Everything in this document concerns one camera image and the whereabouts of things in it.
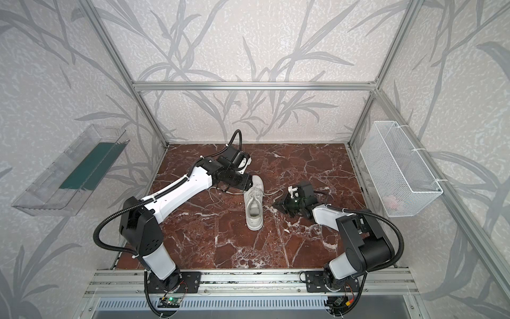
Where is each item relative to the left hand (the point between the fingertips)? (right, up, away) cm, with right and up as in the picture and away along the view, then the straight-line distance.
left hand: (250, 177), depth 84 cm
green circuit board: (-29, -45, -12) cm, 54 cm away
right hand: (+9, -10, +5) cm, 14 cm away
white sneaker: (+1, -9, +3) cm, 9 cm away
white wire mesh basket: (+49, 0, -23) cm, 54 cm away
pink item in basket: (+53, -8, -11) cm, 55 cm away
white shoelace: (0, -7, +6) cm, 9 cm away
